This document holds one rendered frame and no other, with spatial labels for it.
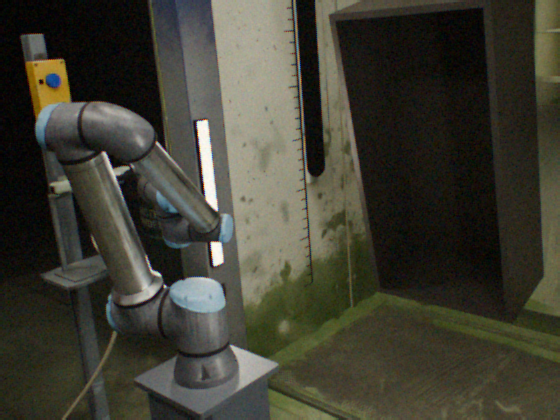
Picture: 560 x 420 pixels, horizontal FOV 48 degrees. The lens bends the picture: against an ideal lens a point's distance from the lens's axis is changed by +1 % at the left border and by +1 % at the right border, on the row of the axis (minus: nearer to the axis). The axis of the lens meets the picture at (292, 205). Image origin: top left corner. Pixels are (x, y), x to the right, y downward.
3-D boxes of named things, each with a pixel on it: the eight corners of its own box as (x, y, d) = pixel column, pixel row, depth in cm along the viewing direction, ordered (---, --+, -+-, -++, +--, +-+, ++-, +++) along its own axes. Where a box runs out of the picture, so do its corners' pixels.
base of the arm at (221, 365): (203, 396, 173) (199, 364, 171) (160, 376, 186) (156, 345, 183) (252, 366, 187) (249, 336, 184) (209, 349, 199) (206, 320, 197)
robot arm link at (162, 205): (166, 220, 193) (158, 192, 188) (147, 209, 202) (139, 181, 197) (192, 208, 197) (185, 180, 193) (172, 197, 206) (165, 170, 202)
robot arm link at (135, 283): (166, 350, 183) (72, 118, 142) (114, 345, 189) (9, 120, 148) (188, 313, 195) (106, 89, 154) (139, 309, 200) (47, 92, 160)
